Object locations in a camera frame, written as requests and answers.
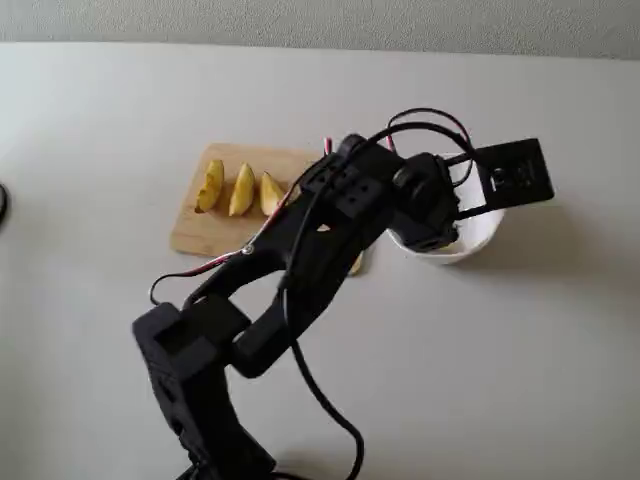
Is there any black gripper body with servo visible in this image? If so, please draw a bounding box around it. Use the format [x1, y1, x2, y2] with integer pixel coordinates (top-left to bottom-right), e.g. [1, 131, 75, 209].
[391, 152, 458, 240]

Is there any white bowl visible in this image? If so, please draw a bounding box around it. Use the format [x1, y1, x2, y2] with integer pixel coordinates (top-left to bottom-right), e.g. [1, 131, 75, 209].
[384, 152, 505, 266]

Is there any wooden cutting board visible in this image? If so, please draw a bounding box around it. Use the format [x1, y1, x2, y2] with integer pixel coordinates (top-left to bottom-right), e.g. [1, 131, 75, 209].
[169, 143, 369, 277]

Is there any large peeled apple slice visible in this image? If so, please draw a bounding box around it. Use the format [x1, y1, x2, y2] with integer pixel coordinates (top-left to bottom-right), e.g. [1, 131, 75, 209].
[194, 159, 226, 214]

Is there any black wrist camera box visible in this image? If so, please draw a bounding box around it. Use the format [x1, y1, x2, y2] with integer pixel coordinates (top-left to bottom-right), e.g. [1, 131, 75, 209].
[444, 137, 556, 221]

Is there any thin red black gripper wire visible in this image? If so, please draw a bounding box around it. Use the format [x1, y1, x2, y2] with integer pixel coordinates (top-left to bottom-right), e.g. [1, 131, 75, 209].
[387, 107, 472, 154]

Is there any thick black camera cable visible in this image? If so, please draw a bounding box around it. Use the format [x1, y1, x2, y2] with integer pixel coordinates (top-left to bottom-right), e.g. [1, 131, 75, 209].
[274, 122, 476, 480]

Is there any red white arm servo cable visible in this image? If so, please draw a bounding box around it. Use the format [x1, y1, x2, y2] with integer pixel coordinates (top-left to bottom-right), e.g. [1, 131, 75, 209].
[148, 192, 301, 307]

